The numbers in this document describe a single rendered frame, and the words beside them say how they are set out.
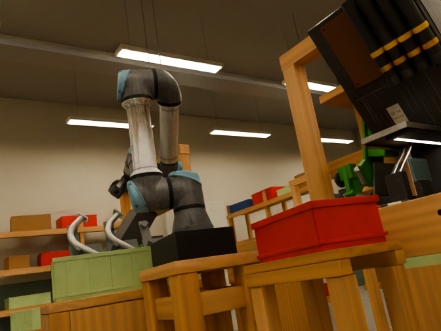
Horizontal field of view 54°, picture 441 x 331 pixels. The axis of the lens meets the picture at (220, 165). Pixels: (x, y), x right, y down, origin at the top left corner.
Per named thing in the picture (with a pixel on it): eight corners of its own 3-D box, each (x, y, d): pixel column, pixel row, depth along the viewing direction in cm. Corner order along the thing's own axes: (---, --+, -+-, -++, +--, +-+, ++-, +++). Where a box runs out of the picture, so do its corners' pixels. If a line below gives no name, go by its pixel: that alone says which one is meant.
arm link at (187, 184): (209, 201, 152) (202, 165, 156) (171, 206, 149) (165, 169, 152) (201, 209, 163) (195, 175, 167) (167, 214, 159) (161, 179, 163)
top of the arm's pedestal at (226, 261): (176, 274, 129) (174, 261, 130) (139, 282, 155) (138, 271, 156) (262, 261, 145) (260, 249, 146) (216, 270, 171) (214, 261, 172)
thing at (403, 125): (408, 130, 124) (405, 120, 125) (362, 148, 136) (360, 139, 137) (470, 138, 147) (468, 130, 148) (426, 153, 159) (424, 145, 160)
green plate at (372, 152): (383, 170, 150) (381, 110, 151) (362, 170, 156) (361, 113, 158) (401, 170, 156) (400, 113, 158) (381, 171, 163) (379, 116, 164)
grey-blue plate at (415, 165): (424, 201, 129) (411, 157, 132) (418, 203, 130) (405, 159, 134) (440, 201, 134) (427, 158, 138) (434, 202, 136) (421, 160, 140)
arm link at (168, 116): (180, 64, 170) (178, 170, 194) (152, 64, 167) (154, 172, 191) (187, 73, 160) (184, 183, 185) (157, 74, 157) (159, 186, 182)
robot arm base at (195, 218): (188, 231, 143) (183, 202, 146) (164, 240, 154) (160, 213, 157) (222, 228, 153) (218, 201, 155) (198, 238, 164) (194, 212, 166)
